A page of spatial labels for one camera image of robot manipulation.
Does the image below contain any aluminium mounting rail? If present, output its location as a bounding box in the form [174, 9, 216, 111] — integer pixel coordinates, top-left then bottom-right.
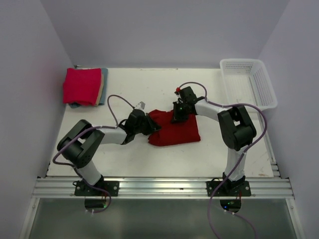
[32, 177, 294, 199]

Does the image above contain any dark red t shirt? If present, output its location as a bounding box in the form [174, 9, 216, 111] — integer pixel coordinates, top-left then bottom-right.
[148, 110, 201, 147]

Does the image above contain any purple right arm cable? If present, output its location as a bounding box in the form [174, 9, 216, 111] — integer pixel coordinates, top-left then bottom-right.
[179, 82, 269, 239]

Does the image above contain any white perforated plastic basket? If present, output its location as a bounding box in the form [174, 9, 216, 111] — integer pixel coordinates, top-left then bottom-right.
[220, 58, 278, 111]

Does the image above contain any folded blue t shirt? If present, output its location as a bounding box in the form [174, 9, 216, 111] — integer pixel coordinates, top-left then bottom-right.
[68, 68, 109, 109]

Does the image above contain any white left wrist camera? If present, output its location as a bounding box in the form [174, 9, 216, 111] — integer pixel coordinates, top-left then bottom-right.
[135, 102, 146, 111]

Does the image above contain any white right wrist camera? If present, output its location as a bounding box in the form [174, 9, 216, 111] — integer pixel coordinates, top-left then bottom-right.
[175, 87, 180, 96]

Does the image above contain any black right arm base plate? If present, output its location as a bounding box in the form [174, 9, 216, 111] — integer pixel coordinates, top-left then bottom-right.
[205, 178, 252, 197]

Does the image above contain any folded tan t shirt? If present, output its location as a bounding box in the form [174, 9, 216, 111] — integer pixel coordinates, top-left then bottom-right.
[95, 73, 104, 106]

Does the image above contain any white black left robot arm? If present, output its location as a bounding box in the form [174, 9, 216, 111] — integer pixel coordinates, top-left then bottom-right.
[52, 109, 161, 197]

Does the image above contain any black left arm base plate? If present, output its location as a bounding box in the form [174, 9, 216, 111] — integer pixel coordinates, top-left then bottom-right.
[72, 180, 120, 197]

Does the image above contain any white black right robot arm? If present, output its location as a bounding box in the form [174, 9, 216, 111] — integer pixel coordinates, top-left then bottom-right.
[171, 87, 257, 196]

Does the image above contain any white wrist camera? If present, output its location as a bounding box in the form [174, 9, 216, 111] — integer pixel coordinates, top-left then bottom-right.
[175, 87, 180, 96]
[135, 102, 146, 111]

